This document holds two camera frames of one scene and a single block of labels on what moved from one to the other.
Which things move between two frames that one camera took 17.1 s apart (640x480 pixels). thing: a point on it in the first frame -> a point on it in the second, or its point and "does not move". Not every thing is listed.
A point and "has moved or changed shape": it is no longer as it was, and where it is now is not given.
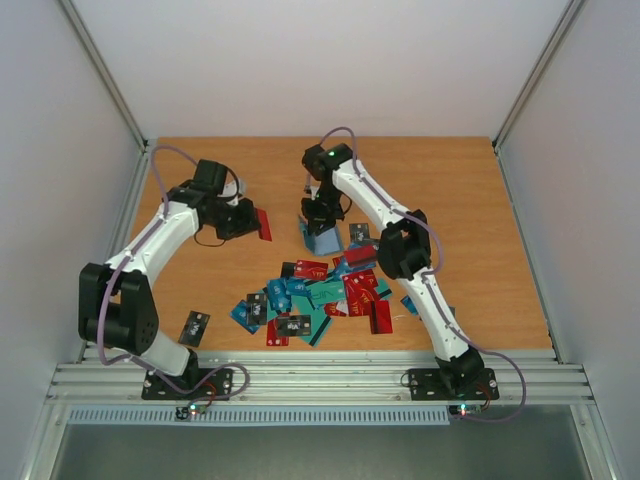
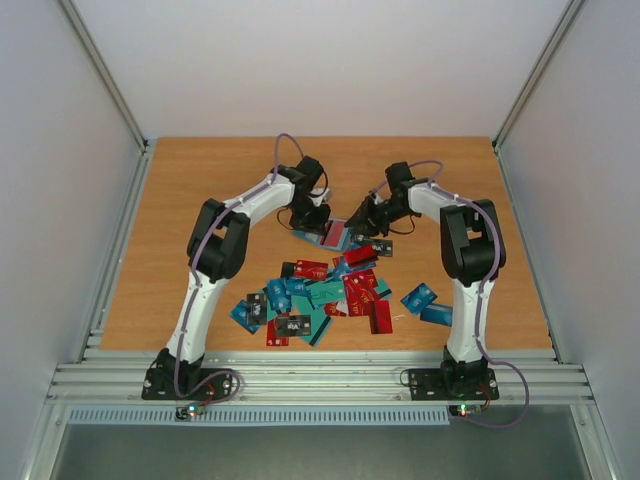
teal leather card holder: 326,243 has moved or changed shape
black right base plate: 451,385 does not move
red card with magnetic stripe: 361,255 does not move
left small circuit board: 183,412 does not move
